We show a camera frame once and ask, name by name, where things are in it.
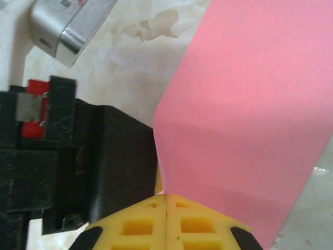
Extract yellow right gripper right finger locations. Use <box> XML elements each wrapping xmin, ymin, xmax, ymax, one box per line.
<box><xmin>165</xmin><ymin>194</ymin><xmax>264</xmax><ymax>250</ymax></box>

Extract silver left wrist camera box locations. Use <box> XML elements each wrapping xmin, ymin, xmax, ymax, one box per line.
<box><xmin>30</xmin><ymin>0</ymin><xmax>118</xmax><ymax>69</ymax></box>

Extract pink paper sheet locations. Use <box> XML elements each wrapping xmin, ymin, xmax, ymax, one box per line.
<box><xmin>152</xmin><ymin>0</ymin><xmax>333</xmax><ymax>250</ymax></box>

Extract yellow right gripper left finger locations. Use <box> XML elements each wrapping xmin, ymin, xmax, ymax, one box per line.
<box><xmin>68</xmin><ymin>194</ymin><xmax>167</xmax><ymax>250</ymax></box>

